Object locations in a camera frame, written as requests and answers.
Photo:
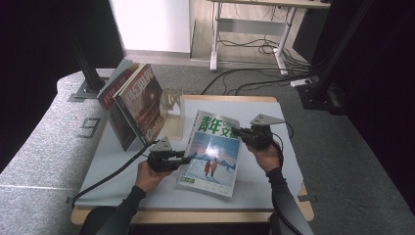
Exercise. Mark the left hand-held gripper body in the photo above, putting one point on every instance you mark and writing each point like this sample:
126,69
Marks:
161,160

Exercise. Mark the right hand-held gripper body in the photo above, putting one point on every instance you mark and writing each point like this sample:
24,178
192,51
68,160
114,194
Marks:
259,135

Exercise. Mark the clear acrylic magazine rack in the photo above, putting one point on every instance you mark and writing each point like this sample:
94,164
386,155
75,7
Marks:
174,129

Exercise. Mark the white magazine green title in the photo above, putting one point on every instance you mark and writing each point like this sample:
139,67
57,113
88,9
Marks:
212,163

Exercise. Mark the red illustrated magazine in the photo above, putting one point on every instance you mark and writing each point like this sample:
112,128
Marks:
143,104

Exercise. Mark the grey portrait magazine red title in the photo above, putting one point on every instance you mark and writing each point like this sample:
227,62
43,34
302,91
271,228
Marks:
109,98

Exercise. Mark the person's left hand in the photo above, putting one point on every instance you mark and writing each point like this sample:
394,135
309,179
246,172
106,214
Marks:
151,178

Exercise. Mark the person's right hand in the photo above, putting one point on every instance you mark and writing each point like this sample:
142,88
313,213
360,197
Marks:
267,160

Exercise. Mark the wooden table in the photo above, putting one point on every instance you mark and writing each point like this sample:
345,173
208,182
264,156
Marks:
195,217

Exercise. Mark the white power strip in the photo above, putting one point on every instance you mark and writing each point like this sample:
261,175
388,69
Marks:
300,83

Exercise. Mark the black tape floor marking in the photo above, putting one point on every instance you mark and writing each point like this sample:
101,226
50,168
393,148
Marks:
91,127

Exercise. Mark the black metal stand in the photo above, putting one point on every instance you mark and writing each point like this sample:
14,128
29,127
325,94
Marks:
321,86
89,78

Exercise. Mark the person's left leg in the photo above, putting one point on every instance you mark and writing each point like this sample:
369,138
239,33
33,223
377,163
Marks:
93,222

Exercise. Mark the person's leg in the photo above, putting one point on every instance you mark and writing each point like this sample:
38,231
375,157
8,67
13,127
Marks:
274,226
93,222

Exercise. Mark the person's right leg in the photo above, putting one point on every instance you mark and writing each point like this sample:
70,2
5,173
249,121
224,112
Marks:
274,226

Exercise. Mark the dark curtain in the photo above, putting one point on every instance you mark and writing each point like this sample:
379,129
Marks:
32,49
385,98

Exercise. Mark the white desk frame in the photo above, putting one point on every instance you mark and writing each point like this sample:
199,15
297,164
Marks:
215,39

